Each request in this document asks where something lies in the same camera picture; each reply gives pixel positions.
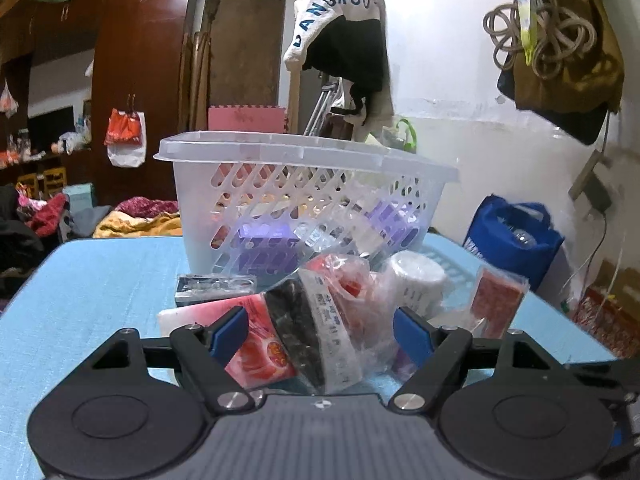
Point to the orange white plastic bag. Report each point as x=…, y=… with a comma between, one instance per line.
x=125, y=135

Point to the black television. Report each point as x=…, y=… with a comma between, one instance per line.
x=50, y=122

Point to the red sachet in plastic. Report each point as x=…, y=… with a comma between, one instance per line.
x=497, y=302

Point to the red pink packet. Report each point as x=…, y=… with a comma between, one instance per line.
x=250, y=345

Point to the blue tote bag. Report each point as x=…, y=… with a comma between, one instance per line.
x=510, y=240

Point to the small purple box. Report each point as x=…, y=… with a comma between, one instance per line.
x=392, y=222

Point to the brown hanging bag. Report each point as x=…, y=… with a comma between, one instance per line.
x=595, y=70

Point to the white plastic basket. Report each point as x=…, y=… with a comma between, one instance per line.
x=300, y=185

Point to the dark item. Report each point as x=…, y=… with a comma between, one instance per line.
x=310, y=330

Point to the brown wooden wardrobe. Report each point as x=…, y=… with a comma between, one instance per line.
x=140, y=60

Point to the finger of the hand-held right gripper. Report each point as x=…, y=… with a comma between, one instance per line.
x=605, y=377
x=622, y=440

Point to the white cup in plastic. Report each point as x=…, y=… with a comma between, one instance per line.
x=417, y=280

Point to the white black sweatshirt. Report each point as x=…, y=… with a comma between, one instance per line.
x=345, y=35

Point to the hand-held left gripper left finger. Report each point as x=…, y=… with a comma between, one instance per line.
x=229, y=336

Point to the flat black box in plastic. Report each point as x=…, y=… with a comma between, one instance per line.
x=215, y=290

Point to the metal crutch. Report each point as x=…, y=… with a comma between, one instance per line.
x=320, y=110

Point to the pink foam mat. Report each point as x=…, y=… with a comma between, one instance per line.
x=245, y=120

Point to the wall socket with charger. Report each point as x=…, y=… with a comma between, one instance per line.
x=595, y=185

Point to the brown wooden board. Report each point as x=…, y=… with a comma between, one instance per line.
x=245, y=50

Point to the yellow blanket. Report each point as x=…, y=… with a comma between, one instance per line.
x=135, y=225

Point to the yellow wooden chair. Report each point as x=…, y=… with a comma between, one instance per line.
x=54, y=181
x=28, y=185

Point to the green bag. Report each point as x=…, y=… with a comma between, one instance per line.
x=406, y=135

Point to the purple cardboard box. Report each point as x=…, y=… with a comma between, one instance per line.
x=267, y=250

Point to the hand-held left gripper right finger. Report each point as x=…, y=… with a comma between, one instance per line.
x=414, y=336

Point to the red garment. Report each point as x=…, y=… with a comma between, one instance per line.
x=45, y=212

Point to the small white plastic bag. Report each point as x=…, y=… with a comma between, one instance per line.
x=7, y=102

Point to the red patterned cloth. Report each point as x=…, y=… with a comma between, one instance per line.
x=610, y=325

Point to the red white item in plastic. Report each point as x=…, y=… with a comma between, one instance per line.
x=345, y=275

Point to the pile of dark clothes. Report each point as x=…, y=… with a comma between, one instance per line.
x=17, y=240

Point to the knotted white plastic bag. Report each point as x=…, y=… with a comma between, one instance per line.
x=75, y=137

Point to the black hanging bag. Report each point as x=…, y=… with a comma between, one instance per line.
x=575, y=122

